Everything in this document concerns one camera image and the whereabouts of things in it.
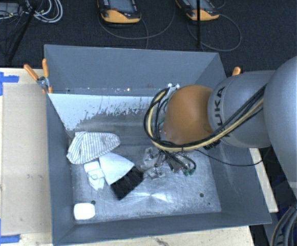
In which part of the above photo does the white rounded block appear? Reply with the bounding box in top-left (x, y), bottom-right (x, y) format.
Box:
top-left (73, 202), bottom-right (96, 221)

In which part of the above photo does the white plastic folded piece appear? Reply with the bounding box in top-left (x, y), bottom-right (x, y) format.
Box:
top-left (83, 160), bottom-right (105, 191)

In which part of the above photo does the pale wood flat board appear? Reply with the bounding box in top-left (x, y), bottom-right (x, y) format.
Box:
top-left (0, 83), bottom-right (52, 237)

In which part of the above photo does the white striped cloth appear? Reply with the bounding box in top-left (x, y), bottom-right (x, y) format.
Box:
top-left (66, 131), bottom-right (121, 165)

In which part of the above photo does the grey metal bin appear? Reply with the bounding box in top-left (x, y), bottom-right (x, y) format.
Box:
top-left (43, 44), bottom-right (273, 246)

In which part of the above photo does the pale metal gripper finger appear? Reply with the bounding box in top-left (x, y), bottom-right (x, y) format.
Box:
top-left (137, 147), bottom-right (157, 171)
top-left (143, 163), bottom-right (166, 180)

